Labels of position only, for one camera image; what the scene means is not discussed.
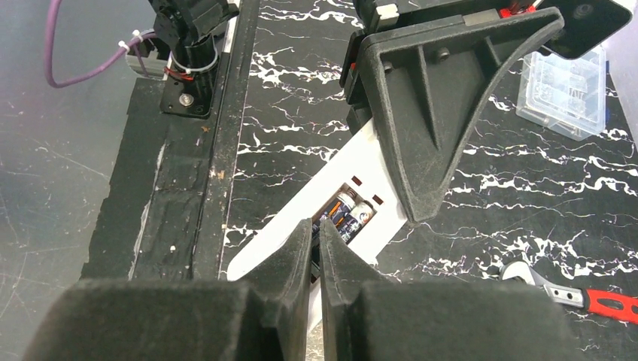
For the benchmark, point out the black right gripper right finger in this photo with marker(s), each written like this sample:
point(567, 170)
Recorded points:
point(368, 317)

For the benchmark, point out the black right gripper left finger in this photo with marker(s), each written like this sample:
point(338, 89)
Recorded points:
point(261, 316)

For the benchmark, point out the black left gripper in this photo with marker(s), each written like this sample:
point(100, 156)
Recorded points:
point(423, 76)

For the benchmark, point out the black AAA battery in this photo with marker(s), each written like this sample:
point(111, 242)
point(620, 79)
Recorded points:
point(336, 209)
point(355, 220)

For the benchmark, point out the white remote control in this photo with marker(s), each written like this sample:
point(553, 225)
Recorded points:
point(353, 191)

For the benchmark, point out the clear plastic screw box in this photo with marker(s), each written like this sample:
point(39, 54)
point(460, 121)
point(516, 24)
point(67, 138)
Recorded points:
point(565, 96)

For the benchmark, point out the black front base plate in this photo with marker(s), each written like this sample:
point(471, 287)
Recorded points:
point(165, 215)

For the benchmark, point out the red handled adjustable wrench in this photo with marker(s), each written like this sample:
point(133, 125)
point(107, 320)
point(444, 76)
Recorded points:
point(604, 303)

